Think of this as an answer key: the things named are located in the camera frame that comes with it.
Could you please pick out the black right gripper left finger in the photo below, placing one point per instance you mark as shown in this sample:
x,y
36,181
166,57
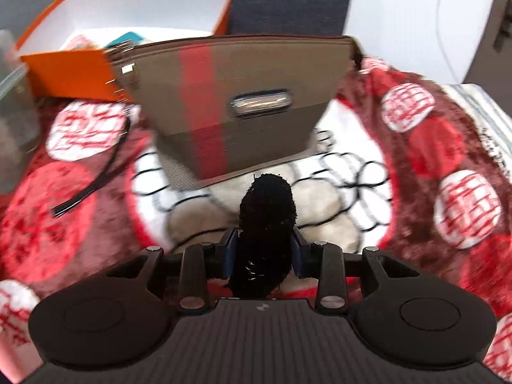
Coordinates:
x,y
228,245

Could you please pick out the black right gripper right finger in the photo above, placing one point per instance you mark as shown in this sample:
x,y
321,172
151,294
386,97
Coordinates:
x,y
300,254

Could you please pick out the black fuzzy pompom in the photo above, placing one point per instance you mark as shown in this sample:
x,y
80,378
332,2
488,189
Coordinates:
x,y
263,253

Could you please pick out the red white patterned blanket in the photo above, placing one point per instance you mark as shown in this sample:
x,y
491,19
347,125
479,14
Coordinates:
x,y
399,165

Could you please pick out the brown red-striped handbag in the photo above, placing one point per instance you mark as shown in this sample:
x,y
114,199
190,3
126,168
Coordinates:
x,y
221,106

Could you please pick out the striped white grey cloth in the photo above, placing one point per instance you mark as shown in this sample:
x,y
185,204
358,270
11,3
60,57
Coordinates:
x,y
492,123

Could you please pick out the teal packet in box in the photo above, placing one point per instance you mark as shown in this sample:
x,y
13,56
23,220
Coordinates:
x,y
127,38

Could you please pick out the clear plastic storage box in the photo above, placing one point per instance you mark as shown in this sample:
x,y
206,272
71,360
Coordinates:
x,y
20,129

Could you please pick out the orange cardboard box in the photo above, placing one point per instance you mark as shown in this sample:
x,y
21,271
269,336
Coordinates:
x,y
63,48

